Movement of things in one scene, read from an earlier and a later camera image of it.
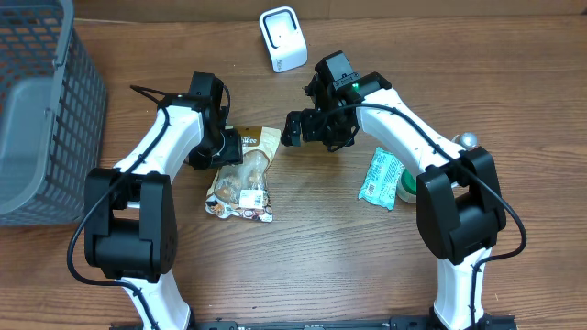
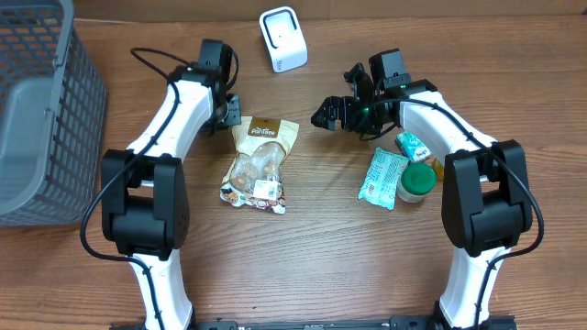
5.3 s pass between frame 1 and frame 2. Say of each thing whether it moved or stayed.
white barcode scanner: stayed
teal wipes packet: stayed
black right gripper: moved
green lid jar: stayed
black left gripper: moved
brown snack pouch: moved
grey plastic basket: stayed
